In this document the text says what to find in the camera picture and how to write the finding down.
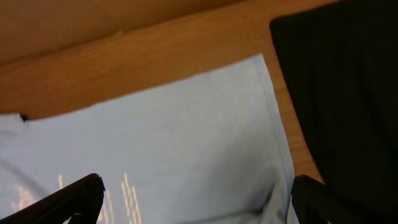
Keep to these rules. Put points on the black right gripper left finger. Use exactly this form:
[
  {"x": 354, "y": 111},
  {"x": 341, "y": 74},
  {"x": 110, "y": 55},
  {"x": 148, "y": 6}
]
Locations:
[{"x": 79, "y": 202}]

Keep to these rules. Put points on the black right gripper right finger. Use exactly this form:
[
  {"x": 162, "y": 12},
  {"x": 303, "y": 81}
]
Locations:
[{"x": 314, "y": 203}]

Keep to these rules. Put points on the light blue printed t-shirt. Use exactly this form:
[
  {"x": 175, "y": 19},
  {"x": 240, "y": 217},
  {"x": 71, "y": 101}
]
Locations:
[{"x": 207, "y": 149}]

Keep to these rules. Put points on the black garment at right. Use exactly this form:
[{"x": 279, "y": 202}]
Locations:
[{"x": 339, "y": 63}]

